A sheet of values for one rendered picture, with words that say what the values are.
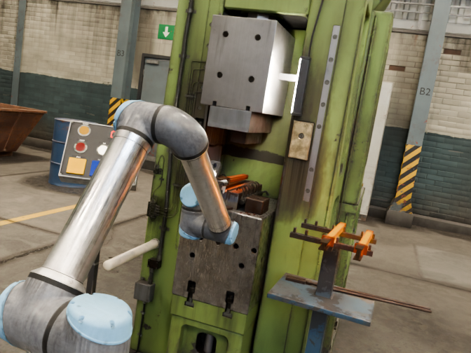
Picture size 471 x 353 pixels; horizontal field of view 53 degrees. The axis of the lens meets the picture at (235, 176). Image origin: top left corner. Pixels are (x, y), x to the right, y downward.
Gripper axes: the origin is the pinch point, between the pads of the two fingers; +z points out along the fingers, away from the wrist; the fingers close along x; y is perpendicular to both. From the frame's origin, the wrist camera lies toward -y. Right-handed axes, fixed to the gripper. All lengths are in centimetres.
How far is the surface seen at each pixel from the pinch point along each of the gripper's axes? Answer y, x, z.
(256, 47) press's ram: -60, 5, 3
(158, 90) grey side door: -38, -350, 598
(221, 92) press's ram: -38.3, -7.8, 3.2
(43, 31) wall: -118, -616, 598
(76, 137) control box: -8, -68, -16
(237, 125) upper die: -24.9, 2.1, 3.0
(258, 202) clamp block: 7.1, 17.4, 2.6
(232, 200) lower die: 9.1, 5.0, 2.6
